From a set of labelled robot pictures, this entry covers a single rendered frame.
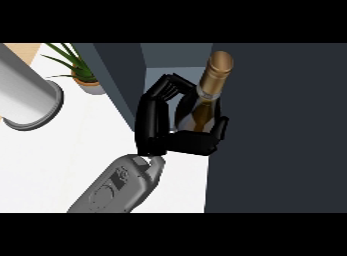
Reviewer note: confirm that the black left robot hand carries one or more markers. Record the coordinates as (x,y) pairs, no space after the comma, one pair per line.
(148,126)

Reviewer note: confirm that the gold-necked wine bottle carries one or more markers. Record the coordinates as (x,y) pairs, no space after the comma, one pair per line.
(214,77)

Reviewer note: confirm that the dark grey cabinet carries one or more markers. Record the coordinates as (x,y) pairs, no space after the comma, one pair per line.
(124,73)

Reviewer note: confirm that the dark grey cabinet door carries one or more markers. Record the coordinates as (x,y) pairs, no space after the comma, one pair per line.
(288,133)

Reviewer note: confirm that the green potted plant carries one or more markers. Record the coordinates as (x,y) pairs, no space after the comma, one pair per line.
(84,75)

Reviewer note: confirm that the white cylinder with grey rim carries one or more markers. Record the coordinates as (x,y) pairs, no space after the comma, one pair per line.
(13,90)

